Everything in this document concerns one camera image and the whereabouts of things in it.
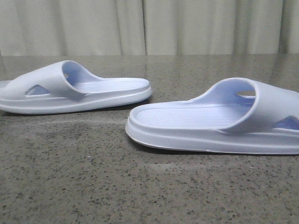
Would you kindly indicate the light blue slipper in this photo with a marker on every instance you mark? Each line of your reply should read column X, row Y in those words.
column 236, row 115
column 67, row 86

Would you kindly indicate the beige background curtain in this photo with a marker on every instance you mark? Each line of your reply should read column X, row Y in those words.
column 148, row 27

